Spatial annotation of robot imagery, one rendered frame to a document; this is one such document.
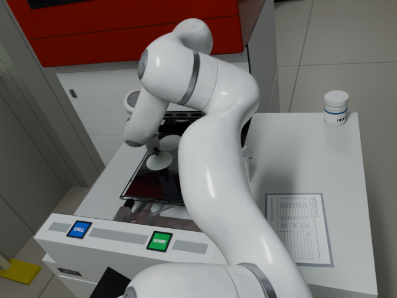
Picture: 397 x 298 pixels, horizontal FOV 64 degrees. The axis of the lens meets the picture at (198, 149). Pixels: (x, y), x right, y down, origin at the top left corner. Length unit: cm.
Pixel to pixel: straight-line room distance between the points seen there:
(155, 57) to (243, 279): 36
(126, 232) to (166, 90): 51
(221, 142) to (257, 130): 67
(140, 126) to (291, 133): 50
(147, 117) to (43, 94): 153
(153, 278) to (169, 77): 32
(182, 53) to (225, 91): 10
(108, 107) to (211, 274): 116
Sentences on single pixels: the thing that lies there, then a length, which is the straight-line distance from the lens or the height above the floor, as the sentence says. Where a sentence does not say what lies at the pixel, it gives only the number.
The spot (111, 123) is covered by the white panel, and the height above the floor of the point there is 91.
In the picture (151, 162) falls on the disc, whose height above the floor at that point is 90.
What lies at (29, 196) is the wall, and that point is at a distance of 256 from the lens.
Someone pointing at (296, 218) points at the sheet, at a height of 97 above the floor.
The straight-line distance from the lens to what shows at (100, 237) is 97.
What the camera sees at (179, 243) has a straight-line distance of 87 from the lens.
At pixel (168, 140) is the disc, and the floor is 90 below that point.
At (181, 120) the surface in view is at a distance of 131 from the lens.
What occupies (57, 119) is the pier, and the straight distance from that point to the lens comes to 243.
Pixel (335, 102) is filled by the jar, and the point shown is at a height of 106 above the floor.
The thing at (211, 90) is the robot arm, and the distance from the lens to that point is 56.
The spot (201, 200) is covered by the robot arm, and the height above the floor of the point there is 133.
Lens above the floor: 165
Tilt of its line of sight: 39 degrees down
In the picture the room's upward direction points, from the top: 15 degrees counter-clockwise
